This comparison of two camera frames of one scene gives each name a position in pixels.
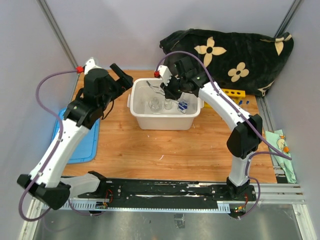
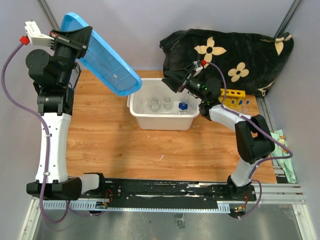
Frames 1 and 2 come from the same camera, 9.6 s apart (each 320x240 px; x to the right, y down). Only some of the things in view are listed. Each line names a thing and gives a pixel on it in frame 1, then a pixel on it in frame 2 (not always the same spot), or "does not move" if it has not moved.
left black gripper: [126, 80] to [77, 39]
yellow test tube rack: [236, 95] does not move
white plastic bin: [154, 111] does not move
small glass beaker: [168, 103] does not move
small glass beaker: [155, 105] does not move
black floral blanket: [247, 61] does not move
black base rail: [119, 193] does not move
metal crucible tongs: [162, 92] to [179, 112]
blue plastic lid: [87, 149] to [102, 63]
